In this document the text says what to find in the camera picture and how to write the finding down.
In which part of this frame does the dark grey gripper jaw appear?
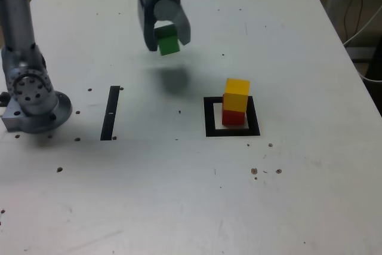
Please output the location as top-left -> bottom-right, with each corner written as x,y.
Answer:
137,0 -> 159,53

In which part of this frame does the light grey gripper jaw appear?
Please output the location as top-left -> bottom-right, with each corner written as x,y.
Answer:
153,0 -> 192,46

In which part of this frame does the green cube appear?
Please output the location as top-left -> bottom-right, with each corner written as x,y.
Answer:
154,24 -> 181,56

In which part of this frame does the yellow cube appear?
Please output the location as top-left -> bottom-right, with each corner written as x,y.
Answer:
223,78 -> 251,113

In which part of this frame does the red cube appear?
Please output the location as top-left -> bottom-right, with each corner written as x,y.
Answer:
221,94 -> 247,127

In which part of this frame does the black tape square outline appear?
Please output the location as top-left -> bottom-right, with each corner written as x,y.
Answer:
203,96 -> 261,138

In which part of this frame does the black tape strip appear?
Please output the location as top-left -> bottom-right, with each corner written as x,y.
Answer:
100,85 -> 121,142

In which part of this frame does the grey bar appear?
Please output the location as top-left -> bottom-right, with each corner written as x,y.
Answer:
346,46 -> 374,63

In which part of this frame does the black cable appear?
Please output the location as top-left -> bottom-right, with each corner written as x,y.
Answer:
343,0 -> 364,39

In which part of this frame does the white cable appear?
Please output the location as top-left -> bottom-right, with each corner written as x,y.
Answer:
342,6 -> 382,47
359,71 -> 382,83

